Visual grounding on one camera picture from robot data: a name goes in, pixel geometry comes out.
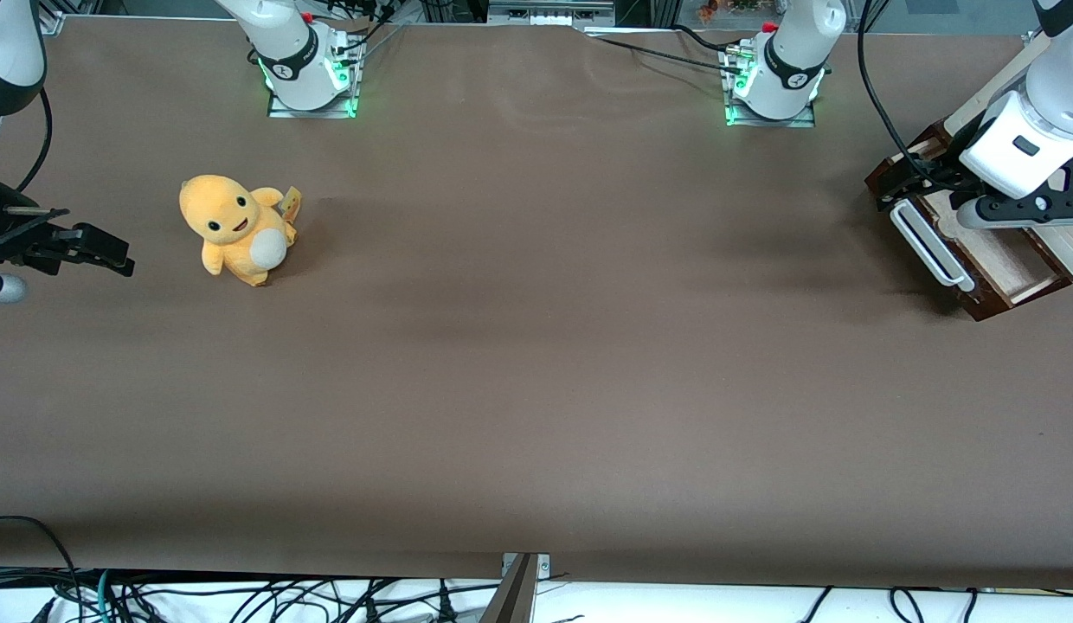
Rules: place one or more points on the grey support beam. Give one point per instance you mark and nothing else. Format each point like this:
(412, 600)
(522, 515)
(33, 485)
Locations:
(512, 597)

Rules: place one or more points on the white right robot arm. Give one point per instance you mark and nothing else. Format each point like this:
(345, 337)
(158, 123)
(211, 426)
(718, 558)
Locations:
(290, 43)

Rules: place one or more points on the white brown toaster oven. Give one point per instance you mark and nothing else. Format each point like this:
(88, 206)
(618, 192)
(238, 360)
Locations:
(995, 80)

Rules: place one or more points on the metal table edge bracket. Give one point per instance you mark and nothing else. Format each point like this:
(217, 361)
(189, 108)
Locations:
(543, 564)

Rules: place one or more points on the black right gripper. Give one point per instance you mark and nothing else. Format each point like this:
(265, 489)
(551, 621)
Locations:
(2, 232)

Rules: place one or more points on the yellow plush toy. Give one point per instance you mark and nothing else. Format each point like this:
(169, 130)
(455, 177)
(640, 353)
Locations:
(234, 225)

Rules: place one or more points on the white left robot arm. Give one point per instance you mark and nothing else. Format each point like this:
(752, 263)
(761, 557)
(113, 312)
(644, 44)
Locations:
(792, 52)

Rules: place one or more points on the white power strip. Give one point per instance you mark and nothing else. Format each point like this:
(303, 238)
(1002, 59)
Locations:
(549, 12)

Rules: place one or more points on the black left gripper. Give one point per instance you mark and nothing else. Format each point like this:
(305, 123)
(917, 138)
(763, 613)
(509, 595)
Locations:
(933, 182)

